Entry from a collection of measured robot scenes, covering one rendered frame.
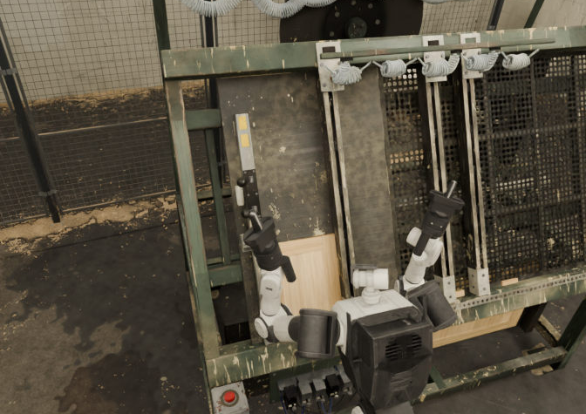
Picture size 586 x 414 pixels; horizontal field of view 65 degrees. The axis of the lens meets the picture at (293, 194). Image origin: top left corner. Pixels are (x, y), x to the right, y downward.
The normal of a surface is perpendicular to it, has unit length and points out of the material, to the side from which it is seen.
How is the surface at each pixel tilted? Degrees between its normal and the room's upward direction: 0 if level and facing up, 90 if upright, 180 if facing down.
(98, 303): 0
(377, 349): 67
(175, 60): 59
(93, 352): 0
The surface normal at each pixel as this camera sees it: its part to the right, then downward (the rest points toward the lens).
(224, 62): 0.28, 0.07
